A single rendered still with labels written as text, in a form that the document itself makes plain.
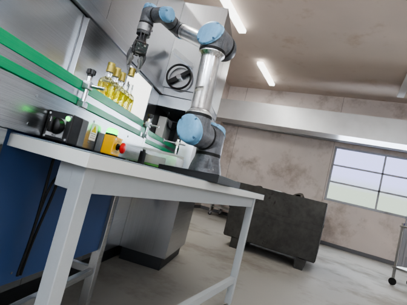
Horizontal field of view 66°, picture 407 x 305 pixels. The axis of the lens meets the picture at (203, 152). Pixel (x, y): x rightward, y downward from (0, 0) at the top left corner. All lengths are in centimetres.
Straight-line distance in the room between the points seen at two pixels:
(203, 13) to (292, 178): 565
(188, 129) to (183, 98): 127
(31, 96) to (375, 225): 730
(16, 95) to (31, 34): 52
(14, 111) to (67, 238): 33
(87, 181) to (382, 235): 725
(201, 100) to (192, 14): 157
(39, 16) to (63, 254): 90
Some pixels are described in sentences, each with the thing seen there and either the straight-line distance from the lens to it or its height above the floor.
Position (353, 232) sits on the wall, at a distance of 769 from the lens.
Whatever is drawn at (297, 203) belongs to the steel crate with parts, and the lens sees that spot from 400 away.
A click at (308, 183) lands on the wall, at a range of 774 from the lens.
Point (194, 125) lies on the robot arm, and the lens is 125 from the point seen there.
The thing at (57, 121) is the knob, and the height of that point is 80.
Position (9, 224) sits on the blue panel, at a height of 51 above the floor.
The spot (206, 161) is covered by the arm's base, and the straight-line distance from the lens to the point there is 135.
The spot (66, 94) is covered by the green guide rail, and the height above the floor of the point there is 90.
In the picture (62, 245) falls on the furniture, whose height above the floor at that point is 53.
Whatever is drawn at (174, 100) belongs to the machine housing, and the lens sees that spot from 253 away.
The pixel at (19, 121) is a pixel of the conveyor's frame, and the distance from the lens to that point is 89.
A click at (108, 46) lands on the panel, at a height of 129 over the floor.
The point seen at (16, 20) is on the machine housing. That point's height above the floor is 111.
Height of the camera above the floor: 75
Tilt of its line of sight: 5 degrees up
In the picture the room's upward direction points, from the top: 14 degrees clockwise
